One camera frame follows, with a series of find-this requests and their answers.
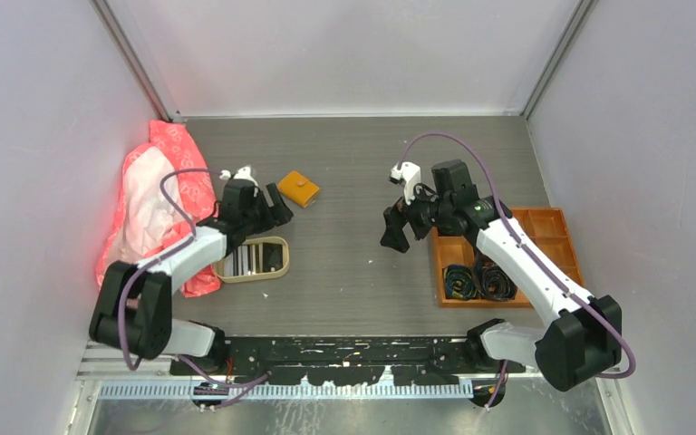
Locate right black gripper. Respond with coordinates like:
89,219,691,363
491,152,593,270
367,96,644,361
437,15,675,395
381,178,453,253

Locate orange leather card holder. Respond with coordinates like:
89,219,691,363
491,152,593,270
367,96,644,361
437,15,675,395
277,170,320,208

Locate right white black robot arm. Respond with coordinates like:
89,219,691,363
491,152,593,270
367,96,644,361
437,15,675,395
381,159,627,392

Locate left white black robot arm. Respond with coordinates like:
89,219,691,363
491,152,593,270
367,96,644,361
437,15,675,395
89,178,294,374

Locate cards in beige tray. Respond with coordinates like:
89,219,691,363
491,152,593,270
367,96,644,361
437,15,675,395
217,242,285,279

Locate beige oval card tray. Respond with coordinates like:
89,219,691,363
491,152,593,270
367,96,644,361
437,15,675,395
212,237,290,284

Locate rolled dark belt left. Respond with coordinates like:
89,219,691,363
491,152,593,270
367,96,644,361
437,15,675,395
442,265,479,300

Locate rolled dark belt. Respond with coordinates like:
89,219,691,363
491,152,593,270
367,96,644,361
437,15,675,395
442,265,479,300
474,258,517,302

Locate pink white crumpled cloth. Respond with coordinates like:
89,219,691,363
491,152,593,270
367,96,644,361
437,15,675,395
94,120,221,297

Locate rolled dark belt right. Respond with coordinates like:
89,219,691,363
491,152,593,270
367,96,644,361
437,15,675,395
474,258,517,302

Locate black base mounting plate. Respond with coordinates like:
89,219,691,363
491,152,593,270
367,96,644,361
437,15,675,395
169,336,526,406

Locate orange wooden compartment tray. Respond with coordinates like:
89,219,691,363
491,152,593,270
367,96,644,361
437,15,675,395
430,208,587,314

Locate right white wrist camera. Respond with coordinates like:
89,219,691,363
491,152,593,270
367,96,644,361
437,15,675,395
389,161,421,205

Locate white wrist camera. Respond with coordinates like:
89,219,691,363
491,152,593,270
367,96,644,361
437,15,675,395
217,165,260,189
389,161,421,205

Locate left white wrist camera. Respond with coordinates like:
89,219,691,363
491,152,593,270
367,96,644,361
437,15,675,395
217,165,260,189

